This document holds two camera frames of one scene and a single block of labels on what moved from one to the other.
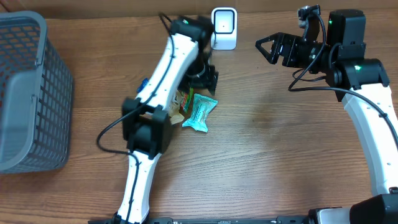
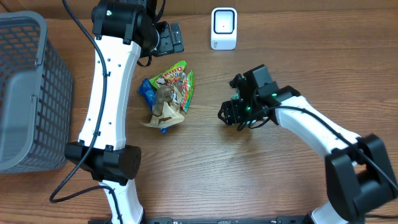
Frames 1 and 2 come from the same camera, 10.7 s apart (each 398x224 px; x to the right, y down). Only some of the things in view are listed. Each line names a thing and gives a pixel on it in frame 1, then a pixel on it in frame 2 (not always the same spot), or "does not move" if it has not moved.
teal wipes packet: [201, 107] → [234, 96]
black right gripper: [280, 39] → [233, 111]
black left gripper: [213, 79] → [168, 46]
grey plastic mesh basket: [36, 97] does not move
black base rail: [280, 219] does not move
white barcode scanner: [224, 20] does not move
